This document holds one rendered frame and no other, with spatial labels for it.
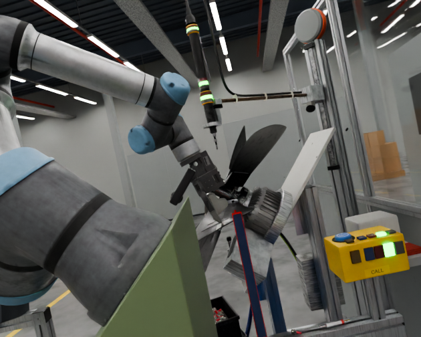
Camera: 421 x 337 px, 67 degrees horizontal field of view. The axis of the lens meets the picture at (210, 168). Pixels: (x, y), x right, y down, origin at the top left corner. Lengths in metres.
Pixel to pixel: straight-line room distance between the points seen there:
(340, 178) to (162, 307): 1.43
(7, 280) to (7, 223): 0.12
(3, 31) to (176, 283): 0.59
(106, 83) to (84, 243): 0.43
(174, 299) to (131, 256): 0.09
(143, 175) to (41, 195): 8.29
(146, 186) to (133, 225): 8.29
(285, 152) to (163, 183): 3.47
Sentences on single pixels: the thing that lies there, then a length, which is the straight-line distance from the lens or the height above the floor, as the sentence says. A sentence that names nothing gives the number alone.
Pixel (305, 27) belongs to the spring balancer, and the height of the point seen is 1.88.
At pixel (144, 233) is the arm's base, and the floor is 1.26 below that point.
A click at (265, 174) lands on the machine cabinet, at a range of 6.64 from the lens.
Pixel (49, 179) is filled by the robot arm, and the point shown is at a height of 1.35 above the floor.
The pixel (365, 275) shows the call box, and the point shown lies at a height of 0.99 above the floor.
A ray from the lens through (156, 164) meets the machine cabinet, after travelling 8.55.
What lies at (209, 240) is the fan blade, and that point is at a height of 1.04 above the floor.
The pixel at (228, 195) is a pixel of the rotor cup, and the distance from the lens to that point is 1.20.
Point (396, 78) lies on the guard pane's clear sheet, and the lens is 1.43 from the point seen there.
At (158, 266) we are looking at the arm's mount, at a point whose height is 1.25.
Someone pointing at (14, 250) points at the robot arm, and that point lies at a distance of 0.46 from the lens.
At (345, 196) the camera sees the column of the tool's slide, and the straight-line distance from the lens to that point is 1.69.
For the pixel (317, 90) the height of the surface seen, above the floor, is 1.55.
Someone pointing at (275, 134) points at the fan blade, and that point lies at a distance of 1.16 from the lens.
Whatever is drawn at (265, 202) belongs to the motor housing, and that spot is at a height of 1.14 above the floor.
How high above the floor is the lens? 1.33
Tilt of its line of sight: 1 degrees down
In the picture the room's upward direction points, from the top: 12 degrees counter-clockwise
